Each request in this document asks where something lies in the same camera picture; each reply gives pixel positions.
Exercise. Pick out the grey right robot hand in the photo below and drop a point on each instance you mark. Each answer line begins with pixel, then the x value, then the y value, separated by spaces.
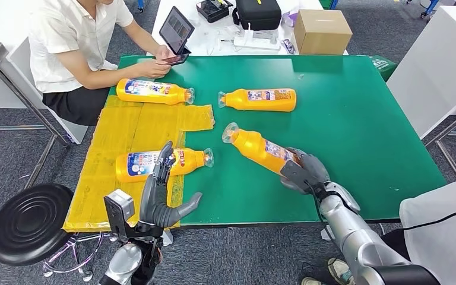
pixel 318 169

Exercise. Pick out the person's left hand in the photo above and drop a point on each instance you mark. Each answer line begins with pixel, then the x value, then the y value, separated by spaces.
pixel 163 52

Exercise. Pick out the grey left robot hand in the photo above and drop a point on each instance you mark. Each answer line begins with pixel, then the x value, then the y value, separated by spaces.
pixel 155 208

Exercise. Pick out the person's right hand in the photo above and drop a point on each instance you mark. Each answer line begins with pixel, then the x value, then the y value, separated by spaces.
pixel 155 69

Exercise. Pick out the black smartphone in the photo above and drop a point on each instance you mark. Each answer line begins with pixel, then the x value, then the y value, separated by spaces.
pixel 176 59

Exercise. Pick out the orange detergent bottle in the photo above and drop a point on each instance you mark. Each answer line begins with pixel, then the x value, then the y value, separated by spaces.
pixel 259 101
pixel 255 147
pixel 153 94
pixel 188 159

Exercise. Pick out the person's left forearm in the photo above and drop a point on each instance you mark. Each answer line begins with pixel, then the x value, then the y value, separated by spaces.
pixel 141 35

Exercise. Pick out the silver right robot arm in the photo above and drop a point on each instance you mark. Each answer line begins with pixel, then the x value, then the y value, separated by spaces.
pixel 354 232

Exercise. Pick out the person's right forearm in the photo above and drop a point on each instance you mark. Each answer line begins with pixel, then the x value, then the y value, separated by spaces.
pixel 110 78

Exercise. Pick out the black tablet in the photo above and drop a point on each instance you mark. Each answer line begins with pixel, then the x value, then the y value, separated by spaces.
pixel 176 29

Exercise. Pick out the white table foot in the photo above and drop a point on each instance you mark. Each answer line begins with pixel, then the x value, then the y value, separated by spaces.
pixel 167 238
pixel 326 234

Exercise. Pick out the white desk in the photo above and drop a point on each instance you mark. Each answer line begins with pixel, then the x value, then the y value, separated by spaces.
pixel 206 45

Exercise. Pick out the white side table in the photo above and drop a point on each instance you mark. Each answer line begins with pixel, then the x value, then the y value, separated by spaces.
pixel 436 71

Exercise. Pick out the yellow taped cardboard mat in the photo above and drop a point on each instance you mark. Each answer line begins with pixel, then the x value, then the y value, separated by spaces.
pixel 133 126

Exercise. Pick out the black plastic tray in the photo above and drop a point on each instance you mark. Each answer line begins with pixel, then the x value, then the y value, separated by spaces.
pixel 212 11

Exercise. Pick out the person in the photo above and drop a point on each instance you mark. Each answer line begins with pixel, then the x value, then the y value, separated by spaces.
pixel 440 236
pixel 66 43

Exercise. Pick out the white power strip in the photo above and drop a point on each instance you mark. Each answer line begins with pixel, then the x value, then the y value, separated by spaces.
pixel 256 42

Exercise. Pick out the green bag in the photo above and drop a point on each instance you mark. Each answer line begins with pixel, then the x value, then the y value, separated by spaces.
pixel 384 67

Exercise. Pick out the black zipped case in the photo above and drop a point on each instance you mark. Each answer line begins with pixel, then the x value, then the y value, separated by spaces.
pixel 257 15

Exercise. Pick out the small printed packet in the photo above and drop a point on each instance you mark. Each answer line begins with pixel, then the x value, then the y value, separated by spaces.
pixel 288 46

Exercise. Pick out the black round stool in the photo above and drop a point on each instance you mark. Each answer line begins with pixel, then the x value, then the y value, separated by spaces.
pixel 29 224

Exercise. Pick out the purple packet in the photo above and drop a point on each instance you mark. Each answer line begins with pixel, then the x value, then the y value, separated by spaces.
pixel 289 19

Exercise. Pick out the brown cardboard box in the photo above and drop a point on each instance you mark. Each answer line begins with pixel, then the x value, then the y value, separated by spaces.
pixel 322 34

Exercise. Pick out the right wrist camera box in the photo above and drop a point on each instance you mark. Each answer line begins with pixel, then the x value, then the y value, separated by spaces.
pixel 297 175

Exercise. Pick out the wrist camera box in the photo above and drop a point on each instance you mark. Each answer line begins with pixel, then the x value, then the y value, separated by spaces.
pixel 119 204
pixel 297 175

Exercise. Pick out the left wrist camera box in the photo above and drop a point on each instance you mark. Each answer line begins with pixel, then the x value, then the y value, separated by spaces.
pixel 119 204

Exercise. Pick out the blue wheeled frame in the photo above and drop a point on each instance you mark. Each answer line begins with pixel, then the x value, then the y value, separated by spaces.
pixel 430 7

